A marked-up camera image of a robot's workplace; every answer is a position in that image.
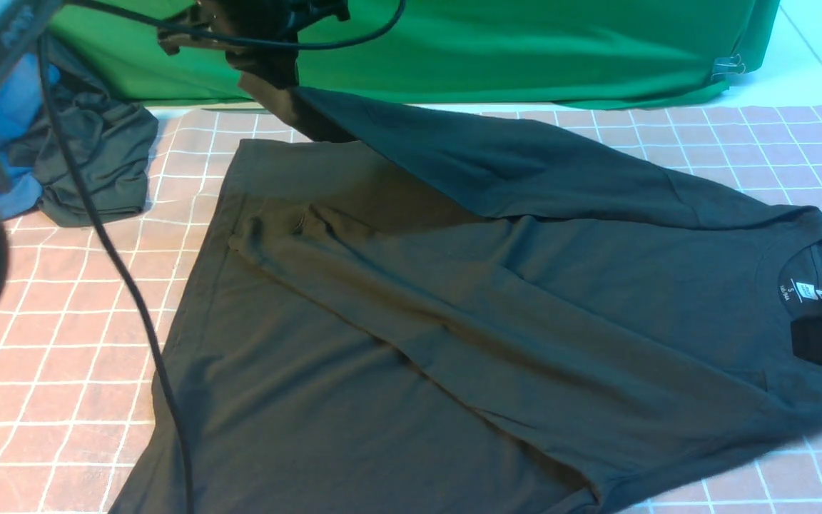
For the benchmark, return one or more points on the pink grid tablecloth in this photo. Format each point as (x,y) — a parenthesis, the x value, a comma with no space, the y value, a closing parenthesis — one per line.
(75,367)

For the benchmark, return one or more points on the green backdrop cloth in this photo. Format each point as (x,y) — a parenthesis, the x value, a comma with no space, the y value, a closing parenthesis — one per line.
(584,54)

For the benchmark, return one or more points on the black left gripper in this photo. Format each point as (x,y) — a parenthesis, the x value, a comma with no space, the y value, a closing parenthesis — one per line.
(267,20)

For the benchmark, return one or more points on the metal binder clip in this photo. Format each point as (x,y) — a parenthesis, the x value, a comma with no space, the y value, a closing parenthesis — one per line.
(727,66)

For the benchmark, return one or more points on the blue crumpled garment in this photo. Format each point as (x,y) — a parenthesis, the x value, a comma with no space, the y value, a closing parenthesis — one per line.
(21,101)

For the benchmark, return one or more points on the gray long-sleeved shirt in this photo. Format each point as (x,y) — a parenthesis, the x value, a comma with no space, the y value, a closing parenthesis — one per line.
(429,312)

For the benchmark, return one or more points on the dark gray crumpled garment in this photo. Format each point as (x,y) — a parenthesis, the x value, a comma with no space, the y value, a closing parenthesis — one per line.
(110,141)

